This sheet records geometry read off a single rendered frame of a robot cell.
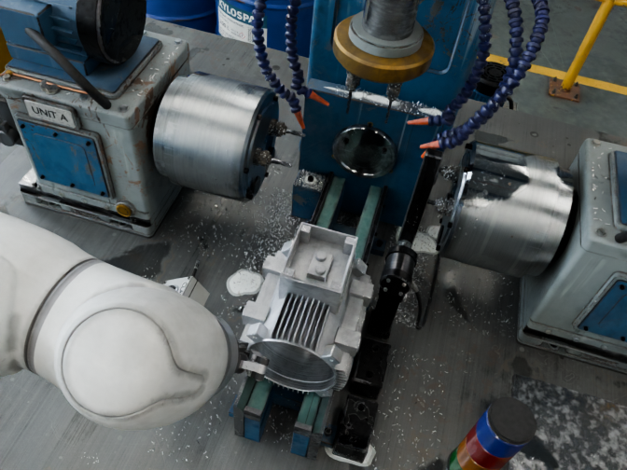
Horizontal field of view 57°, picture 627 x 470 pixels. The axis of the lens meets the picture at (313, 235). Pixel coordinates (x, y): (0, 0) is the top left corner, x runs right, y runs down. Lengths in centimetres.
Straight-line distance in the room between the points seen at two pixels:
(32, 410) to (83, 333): 85
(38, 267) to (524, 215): 86
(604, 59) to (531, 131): 226
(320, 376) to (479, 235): 40
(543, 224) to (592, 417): 36
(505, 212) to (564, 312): 27
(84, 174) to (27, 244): 85
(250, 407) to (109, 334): 66
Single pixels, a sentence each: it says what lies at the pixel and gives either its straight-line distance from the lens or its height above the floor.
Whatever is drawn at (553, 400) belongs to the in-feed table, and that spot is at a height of 92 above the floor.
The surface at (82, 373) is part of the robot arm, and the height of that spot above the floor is 154.
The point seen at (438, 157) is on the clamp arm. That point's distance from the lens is 98.
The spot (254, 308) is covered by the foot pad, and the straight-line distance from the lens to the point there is 96.
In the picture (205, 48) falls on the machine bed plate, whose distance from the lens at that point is 200.
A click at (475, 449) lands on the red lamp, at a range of 83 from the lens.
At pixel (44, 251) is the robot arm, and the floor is 152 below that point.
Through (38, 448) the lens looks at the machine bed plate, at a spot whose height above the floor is 80.
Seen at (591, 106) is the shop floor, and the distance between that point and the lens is 364.
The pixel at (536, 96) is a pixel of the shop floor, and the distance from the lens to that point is 355.
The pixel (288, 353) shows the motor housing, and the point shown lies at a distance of 106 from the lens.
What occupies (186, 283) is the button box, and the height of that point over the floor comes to 108.
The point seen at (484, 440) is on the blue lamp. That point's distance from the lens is 80.
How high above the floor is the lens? 188
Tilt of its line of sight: 50 degrees down
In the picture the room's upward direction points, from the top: 8 degrees clockwise
